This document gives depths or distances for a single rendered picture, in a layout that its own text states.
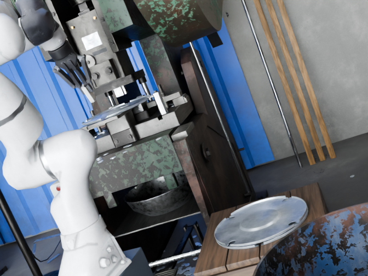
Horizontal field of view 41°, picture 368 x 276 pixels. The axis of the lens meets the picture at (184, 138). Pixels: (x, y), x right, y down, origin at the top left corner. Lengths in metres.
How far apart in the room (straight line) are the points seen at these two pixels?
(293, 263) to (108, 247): 0.49
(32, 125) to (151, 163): 0.74
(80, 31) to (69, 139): 0.81
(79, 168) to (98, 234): 0.18
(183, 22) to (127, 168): 0.58
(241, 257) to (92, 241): 0.40
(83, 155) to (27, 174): 0.15
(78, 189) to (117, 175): 0.63
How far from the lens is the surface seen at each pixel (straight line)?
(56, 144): 1.25
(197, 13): 1.69
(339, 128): 3.18
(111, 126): 1.90
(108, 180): 1.91
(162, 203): 1.98
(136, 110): 1.99
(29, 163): 1.26
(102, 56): 1.96
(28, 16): 1.55
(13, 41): 1.15
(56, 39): 1.64
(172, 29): 1.73
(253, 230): 1.45
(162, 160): 1.82
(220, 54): 3.07
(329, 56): 3.09
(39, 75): 3.46
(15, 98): 1.15
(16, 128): 1.17
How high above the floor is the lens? 0.94
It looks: 11 degrees down
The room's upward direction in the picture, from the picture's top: 22 degrees counter-clockwise
